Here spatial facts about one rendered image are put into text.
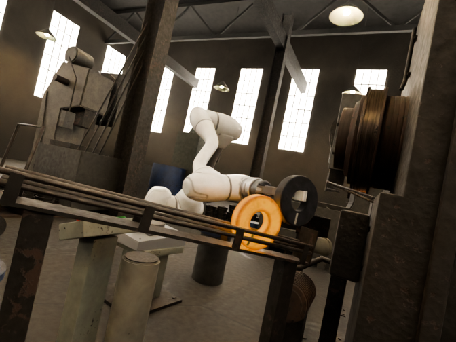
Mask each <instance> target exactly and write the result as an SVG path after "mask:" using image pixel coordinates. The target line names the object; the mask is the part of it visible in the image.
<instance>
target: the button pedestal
mask: <svg viewBox="0 0 456 342"><path fill-rule="evenodd" d="M136 232H137V231H131V230H127V229H121V228H117V227H111V226H107V225H101V224H97V223H91V222H87V221H74V222H70V223H61V224H59V240H71V239H78V238H79V243H78V246H77V252H76V255H75V260H74V264H73V270H72V273H71V279H70V282H69V287H68V291H67V294H66V300H65V303H64V309H63V313H62V318H61V321H60V327H59V330H58V336H57V340H56V342H95V340H96V335H97V332H98V326H99V322H100V317H101V313H102V307H103V304H104V300H105V295H106V291H107V286H108V282H109V276H110V273H111V267H112V264H113V258H114V254H115V249H116V245H117V240H118V237H117V236H115V235H119V234H125V233H136Z"/></svg>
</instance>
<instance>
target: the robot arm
mask: <svg viewBox="0 0 456 342"><path fill-rule="evenodd" d="M189 121H190V123H191V126H192V128H193V129H194V130H195V131H196V133H197V134H198V135H199V136H200V137H201V138H202V139H203V140H204V141H205V142H206V143H205V145H204V146H203V147H202V149H201V151H200V152H199V153H198V154H197V156H196V158H195V160H194V162H193V174H190V175H189V176H187V177H186V178H185V179H184V181H183V189H181V190H180V191H179V192H178V193H177V194H176V196H173V195H172V194H171V192H170V190H169V189H167V188H165V187H152V188H151V189H150V190H149V191H148V193H147V194H146V196H145V199H144V200H147V201H150V202H155V203H158V204H163V205H165V206H170V207H173V208H178V209H181V210H186V211H190V212H194V213H197V214H202V213H203V211H204V205H203V202H219V201H238V202H240V201H242V200H243V199H244V198H245V197H247V196H249V195H254V194H259V195H264V196H267V197H272V198H274V195H275V192H276V189H277V187H272V186H271V184H270V183H269V182H268V181H266V180H262V179H260V178H253V177H249V176H246V175H240V174H232V175H223V174H220V173H219V172H217V171H216V170H214V169H213V167H214V165H215V163H216V161H217V159H218V158H219V155H220V154H221V151H222V150H223V149H224V148H225V147H227V145H229V144H230V143H231V142H232V141H236V140H237V139H239V138H240V136H241V135H242V126H241V125H240V123H239V122H238V121H237V120H236V119H234V118H232V117H230V116H228V115H225V114H222V113H217V112H214V111H210V110H207V109H204V108H202V107H194V108H192V110H191V112H190V115H189ZM306 199H307V191H296V192H295V193H294V195H293V197H292V200H299V201H304V202H305V201H306ZM151 225H155V226H158V227H164V228H165V223H164V222H161V221H155V220H152V221H151Z"/></svg>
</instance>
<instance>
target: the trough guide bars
mask: <svg viewBox="0 0 456 342"><path fill-rule="evenodd" d="M0 174H2V176H1V178H0V185H1V186H4V187H5V189H4V191H3V194H2V196H1V199H0V204H1V205H4V206H11V207H14V205H15V203H16V200H17V198H18V196H19V197H22V194H23V192H24V191H28V192H31V193H37V194H41V195H46V196H50V197H55V198H58V199H62V200H67V201H71V202H77V203H80V204H85V205H89V206H94V207H98V208H104V209H107V210H112V211H116V212H121V213H125V214H131V215H134V217H133V219H132V221H135V222H139V223H140V224H139V226H138V232H141V233H148V231H149V228H150V225H151V221H152V220H155V221H161V222H164V223H170V224H173V225H178V226H182V227H188V228H191V229H197V230H200V231H205V232H209V233H215V234H218V235H220V238H219V240H223V241H227V238H228V237H231V238H234V240H233V244H232V251H236V252H239V249H240V246H241V243H242V240H245V241H248V242H254V243H258V244H263V245H266V246H272V247H275V248H281V249H284V254H289V255H290V251H293V252H299V253H301V256H300V259H299V261H300V263H299V264H301V265H305V262H306V259H307V255H312V252H311V251H309V249H310V248H311V249H313V248H314V246H313V245H311V244H306V243H303V242H300V241H299V240H298V239H294V238H291V237H287V236H284V235H279V234H278V235H277V236H276V235H271V234H268V233H263V232H260V231H257V230H258V229H255V228H252V227H251V229H247V228H243V227H238V226H235V225H232V224H231V222H229V221H224V220H221V219H217V218H213V217H210V216H205V215H202V214H197V213H194V212H190V211H186V210H181V209H178V208H173V207H170V206H165V205H163V204H158V203H155V202H150V201H147V200H143V199H139V198H136V197H131V196H128V195H123V194H120V193H115V192H112V191H107V190H104V189H99V188H96V187H91V186H89V185H84V184H81V183H76V182H73V181H69V180H64V179H62V178H57V177H54V176H49V175H46V174H41V173H38V172H33V171H30V170H25V169H22V168H17V167H14V166H10V165H7V164H6V166H5V167H1V166H0ZM4 174H5V175H4ZM7 175H8V176H7ZM41 183H42V184H41ZM66 189H67V190H66ZM69 190H70V191H69ZM83 193H84V194H83ZM86 194H87V195H86ZM103 198H104V199H103ZM128 204H129V205H128ZM170 214H171V215H170ZM209 224H210V225H209ZM232 230H236V233H232ZM244 233H249V234H252V235H257V236H261V237H264V238H269V239H272V240H274V241H273V242H268V241H265V240H260V239H256V238H253V237H248V236H245V235H244ZM298 246H302V247H303V249H299V248H298Z"/></svg>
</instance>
